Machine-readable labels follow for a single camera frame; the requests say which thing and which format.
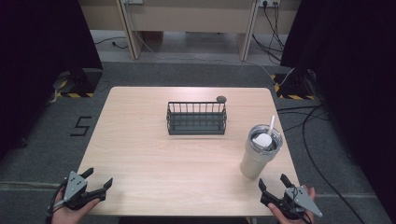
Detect white tumbler cup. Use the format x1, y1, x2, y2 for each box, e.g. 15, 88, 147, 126
239, 123, 285, 180

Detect person's right hand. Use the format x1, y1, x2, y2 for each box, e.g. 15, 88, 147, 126
267, 185, 318, 224

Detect black wire basket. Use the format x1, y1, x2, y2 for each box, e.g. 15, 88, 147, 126
165, 101, 228, 136

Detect black hanging cables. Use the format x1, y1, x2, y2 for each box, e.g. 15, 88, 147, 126
251, 2, 287, 65

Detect black floor cable with plug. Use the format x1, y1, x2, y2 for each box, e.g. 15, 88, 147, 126
93, 35, 130, 50

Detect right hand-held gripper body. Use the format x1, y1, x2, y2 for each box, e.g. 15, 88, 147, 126
261, 185, 324, 221

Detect person's left hand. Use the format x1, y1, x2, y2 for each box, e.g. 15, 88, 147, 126
50, 198, 101, 224

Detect long black floor cable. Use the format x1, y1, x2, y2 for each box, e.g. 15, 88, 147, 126
301, 105, 366, 224

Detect white straw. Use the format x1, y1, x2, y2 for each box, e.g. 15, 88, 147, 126
267, 115, 276, 136

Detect stand base with hazard tape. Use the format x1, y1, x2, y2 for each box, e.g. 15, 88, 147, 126
270, 67, 318, 101
50, 67, 105, 100

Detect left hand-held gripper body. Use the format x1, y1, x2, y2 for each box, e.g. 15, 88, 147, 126
63, 170, 107, 211

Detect black curtain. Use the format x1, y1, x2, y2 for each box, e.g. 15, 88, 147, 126
0, 0, 105, 161
279, 0, 396, 224

